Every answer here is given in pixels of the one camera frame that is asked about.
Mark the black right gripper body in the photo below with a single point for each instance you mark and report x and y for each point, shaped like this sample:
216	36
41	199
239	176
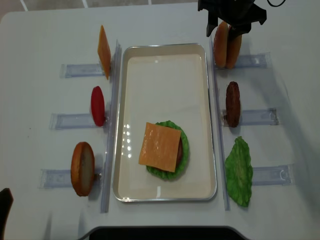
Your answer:
235	12

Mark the bun bottom slice left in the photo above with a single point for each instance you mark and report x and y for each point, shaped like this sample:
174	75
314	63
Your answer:
82	170

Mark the clear holder track bun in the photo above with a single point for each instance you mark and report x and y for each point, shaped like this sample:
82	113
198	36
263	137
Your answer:
55	179
260	60

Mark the silver metal tray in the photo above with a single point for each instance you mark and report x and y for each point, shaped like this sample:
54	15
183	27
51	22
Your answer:
166	88

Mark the green lettuce on tray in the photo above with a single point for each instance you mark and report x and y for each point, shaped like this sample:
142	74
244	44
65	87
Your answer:
172	176

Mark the clear holder track patty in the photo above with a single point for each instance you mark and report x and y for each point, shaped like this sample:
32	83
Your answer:
259	117

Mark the clear holder track right bun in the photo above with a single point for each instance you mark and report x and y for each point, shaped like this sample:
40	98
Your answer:
260	60

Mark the clear holder track tomato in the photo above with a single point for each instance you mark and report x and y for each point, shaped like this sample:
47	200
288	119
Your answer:
59	121

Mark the clear holder track cheese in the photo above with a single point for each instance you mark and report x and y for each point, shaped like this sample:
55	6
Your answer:
81	70

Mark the dark left gripper finger tip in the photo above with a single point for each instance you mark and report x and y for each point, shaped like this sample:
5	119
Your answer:
6	201

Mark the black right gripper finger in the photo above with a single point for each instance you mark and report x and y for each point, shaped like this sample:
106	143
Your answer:
235	31
212	22

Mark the meat patty on tray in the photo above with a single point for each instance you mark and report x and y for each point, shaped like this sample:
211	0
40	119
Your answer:
179	153

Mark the upright orange cheese slice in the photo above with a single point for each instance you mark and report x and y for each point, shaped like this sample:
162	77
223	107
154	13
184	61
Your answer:
104	52

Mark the red tomato slice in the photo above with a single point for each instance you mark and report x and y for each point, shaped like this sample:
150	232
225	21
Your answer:
97	105

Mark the flat cheese slice on tray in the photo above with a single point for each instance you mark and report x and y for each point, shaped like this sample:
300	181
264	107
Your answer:
160	147

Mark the bun top sesame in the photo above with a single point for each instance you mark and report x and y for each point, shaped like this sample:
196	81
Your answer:
220	45

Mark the brown meat patty upright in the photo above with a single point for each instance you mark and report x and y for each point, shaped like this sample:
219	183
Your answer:
233	104

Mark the bun top spare upright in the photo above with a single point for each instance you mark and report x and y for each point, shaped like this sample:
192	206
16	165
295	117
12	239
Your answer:
233	50

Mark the clear holder track lettuce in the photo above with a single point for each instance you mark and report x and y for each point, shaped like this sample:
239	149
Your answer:
273	175

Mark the green lettuce leaf upright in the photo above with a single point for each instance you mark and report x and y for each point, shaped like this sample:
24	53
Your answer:
239	173

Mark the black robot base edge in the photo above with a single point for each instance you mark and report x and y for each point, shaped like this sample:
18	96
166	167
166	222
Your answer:
164	233

